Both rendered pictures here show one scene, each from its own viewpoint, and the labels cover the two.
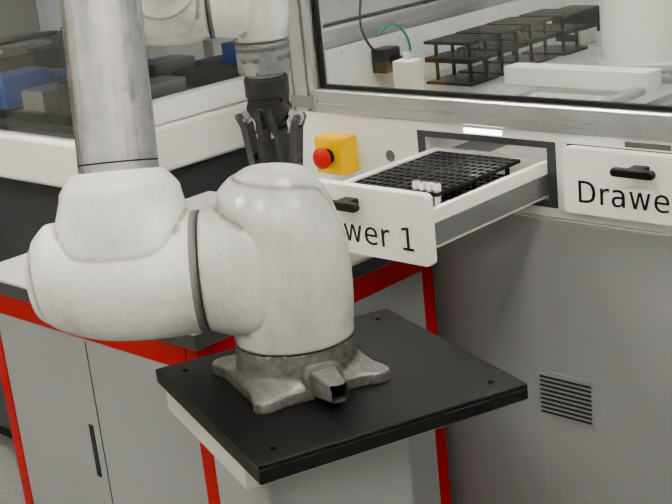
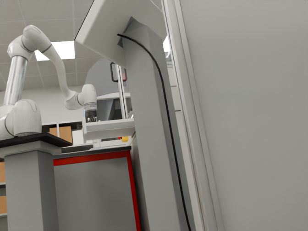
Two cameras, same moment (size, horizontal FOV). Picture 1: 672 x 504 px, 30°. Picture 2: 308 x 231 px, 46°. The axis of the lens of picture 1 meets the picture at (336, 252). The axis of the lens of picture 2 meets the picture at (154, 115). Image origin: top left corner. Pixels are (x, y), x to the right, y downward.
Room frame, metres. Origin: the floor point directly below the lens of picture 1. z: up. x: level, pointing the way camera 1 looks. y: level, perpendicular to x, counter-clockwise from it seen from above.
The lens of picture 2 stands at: (0.11, -1.67, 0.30)
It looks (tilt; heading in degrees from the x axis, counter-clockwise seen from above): 14 degrees up; 32
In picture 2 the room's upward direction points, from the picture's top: 9 degrees counter-clockwise
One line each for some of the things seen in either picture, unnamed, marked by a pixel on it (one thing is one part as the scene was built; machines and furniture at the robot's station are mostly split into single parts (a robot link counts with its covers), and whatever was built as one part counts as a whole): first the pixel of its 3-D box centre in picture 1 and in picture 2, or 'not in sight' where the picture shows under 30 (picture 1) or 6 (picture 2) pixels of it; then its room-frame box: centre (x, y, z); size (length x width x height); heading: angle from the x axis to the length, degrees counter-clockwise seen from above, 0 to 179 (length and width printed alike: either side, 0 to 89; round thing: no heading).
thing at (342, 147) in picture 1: (335, 153); (123, 136); (2.29, -0.02, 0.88); 0.07 x 0.05 x 0.07; 45
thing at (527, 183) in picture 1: (442, 190); (116, 129); (1.99, -0.19, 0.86); 0.40 x 0.26 x 0.06; 135
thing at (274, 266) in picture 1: (276, 252); (25, 118); (1.48, 0.07, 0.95); 0.18 x 0.16 x 0.22; 89
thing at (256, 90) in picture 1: (268, 101); (91, 117); (2.08, 0.09, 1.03); 0.08 x 0.07 x 0.09; 58
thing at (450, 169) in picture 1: (438, 189); not in sight; (1.99, -0.18, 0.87); 0.22 x 0.18 x 0.06; 135
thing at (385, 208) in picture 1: (358, 218); (84, 130); (1.84, -0.04, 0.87); 0.29 x 0.02 x 0.11; 45
